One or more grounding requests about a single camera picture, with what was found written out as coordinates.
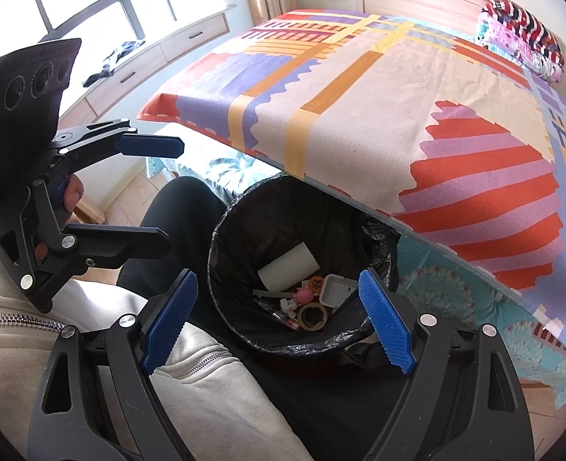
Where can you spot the orange bottle cap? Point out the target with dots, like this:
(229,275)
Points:
(316,284)

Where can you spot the brown tape roll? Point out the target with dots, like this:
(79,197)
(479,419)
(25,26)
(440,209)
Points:
(300,318)

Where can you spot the white paper roll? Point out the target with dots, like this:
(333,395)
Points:
(287,264)

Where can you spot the beige zip jacket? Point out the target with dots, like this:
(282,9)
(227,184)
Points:
(225,408)

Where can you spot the white tissue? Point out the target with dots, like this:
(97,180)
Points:
(287,305)

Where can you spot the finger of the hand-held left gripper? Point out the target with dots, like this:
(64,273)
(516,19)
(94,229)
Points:
(119,245)
(153,145)

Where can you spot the person's left hand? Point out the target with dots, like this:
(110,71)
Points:
(75,192)

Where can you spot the window seat drawers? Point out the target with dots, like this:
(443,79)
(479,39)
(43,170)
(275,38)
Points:
(177,43)

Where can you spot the white plastic tray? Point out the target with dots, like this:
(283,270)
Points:
(333,290)

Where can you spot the pink round toy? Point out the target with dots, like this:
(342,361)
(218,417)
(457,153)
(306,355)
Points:
(304,295)

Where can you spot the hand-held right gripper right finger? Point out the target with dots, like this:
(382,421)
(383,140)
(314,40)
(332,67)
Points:
(388,317)

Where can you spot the striped folded blanket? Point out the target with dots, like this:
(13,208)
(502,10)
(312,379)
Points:
(518,19)

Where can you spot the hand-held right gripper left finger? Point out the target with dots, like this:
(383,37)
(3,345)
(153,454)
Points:
(167,326)

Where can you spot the black lined trash bin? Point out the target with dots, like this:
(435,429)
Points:
(263,211)

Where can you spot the dark cloth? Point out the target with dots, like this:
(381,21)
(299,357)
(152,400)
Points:
(114,57)

